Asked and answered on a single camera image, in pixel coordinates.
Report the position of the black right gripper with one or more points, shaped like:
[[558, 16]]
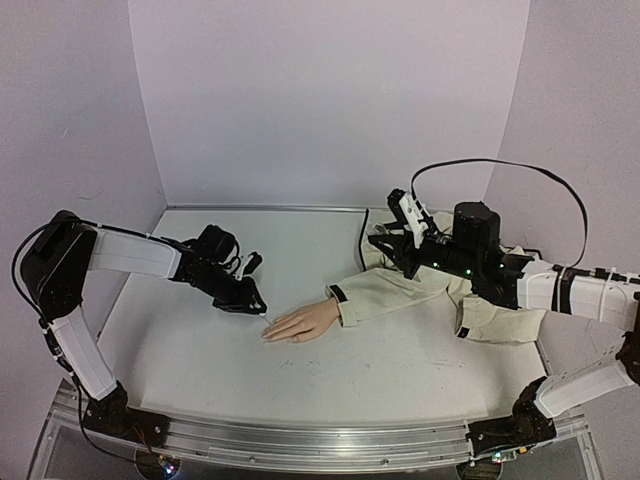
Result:
[[408, 253]]

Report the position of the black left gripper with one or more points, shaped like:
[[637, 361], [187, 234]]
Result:
[[243, 302]]

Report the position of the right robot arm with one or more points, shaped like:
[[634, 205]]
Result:
[[470, 249]]

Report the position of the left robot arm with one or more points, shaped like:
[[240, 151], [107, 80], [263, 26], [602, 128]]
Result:
[[52, 265]]

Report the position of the beige jacket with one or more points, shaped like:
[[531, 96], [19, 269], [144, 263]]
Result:
[[382, 289]]

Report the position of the mannequin hand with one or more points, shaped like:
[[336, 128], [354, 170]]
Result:
[[304, 324]]

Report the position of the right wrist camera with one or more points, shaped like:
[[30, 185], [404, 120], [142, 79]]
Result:
[[411, 216]]

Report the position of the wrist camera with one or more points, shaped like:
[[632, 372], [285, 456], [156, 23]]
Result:
[[248, 265], [411, 216]]

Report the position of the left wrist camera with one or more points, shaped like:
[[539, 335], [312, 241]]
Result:
[[248, 265]]

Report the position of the aluminium front rail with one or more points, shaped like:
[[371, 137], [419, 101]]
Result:
[[342, 450]]

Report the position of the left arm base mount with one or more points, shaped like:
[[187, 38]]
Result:
[[113, 417]]

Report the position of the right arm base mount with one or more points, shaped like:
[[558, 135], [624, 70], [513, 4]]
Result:
[[526, 426]]

